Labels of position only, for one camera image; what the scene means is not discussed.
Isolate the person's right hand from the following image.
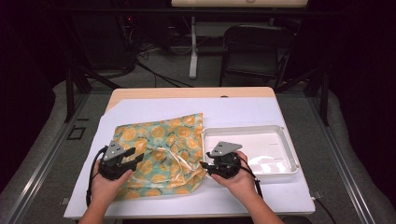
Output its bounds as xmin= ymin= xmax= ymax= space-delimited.
xmin=211 ymin=151 xmax=260 ymax=203

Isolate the white paper sheet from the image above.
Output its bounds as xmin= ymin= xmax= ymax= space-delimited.
xmin=64 ymin=96 xmax=316 ymax=219

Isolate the white desk leg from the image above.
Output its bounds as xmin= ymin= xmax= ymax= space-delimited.
xmin=189 ymin=15 xmax=199 ymax=79

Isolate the person's left hand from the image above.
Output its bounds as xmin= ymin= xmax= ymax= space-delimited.
xmin=90 ymin=160 xmax=134 ymax=208

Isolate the orange fruit print cloth bag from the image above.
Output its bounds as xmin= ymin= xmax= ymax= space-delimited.
xmin=112 ymin=112 xmax=208 ymax=201

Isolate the black folding chair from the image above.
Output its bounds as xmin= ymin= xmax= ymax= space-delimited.
xmin=219 ymin=24 xmax=297 ymax=91

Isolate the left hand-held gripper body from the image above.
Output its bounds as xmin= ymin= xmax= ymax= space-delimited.
xmin=98 ymin=140 xmax=138 ymax=181

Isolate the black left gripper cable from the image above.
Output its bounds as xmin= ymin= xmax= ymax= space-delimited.
xmin=86 ymin=146 xmax=108 ymax=208

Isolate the black floor cable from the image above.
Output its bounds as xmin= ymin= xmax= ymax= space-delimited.
xmin=135 ymin=60 xmax=194 ymax=89

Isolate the aluminium floor rail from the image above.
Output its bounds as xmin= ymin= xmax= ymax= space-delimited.
xmin=0 ymin=92 xmax=92 ymax=224
xmin=306 ymin=92 xmax=376 ymax=224

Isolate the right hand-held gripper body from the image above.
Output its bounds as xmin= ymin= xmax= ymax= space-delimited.
xmin=210 ymin=141 xmax=243 ymax=180

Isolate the white plastic tray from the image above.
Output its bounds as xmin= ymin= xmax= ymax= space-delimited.
xmin=201 ymin=124 xmax=301 ymax=179

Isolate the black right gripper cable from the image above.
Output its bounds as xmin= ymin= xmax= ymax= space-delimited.
xmin=238 ymin=155 xmax=264 ymax=200

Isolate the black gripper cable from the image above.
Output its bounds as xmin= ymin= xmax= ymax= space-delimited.
xmin=86 ymin=146 xmax=108 ymax=208
xmin=238 ymin=155 xmax=264 ymax=200

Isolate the black cable with white plug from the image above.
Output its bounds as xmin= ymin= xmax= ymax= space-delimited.
xmin=311 ymin=195 xmax=338 ymax=224

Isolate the black metal stand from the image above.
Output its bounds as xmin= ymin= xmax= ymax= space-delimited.
xmin=275 ymin=62 xmax=331 ymax=127
xmin=64 ymin=60 xmax=122 ymax=123

